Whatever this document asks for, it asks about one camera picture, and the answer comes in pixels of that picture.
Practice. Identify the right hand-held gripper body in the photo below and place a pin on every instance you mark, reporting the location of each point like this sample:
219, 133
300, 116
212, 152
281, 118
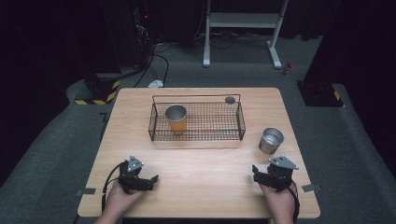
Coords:
278, 175

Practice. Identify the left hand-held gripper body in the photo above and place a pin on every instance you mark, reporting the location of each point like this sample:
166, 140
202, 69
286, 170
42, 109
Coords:
134, 179

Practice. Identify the person's right hand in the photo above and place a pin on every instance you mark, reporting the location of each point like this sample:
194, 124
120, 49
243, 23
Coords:
281, 202

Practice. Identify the person's left hand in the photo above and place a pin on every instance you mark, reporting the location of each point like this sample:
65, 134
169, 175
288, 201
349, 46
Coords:
116, 200

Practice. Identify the silver metal cup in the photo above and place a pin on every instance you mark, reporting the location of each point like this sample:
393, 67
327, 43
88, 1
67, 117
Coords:
267, 146

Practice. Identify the grey tape piece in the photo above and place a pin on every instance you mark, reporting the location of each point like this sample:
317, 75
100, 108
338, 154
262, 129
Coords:
311, 188
86, 191

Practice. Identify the orange metal cup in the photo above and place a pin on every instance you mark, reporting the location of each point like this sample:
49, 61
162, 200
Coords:
176, 124

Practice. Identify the grey round table grommet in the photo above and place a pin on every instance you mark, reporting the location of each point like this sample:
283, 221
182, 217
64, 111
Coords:
230, 100

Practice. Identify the black yellow striped stand base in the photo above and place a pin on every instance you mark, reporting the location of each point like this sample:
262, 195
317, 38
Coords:
99, 93
320, 96

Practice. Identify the white power plug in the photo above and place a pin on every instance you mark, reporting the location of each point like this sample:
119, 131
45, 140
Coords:
156, 83

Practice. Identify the small red object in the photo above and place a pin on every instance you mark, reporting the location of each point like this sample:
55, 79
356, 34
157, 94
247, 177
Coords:
288, 69

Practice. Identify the dark equipment rack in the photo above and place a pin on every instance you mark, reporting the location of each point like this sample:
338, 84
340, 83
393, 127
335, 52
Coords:
141, 34

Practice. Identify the white metal stand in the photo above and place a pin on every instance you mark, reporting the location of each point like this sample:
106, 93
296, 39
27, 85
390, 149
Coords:
243, 20

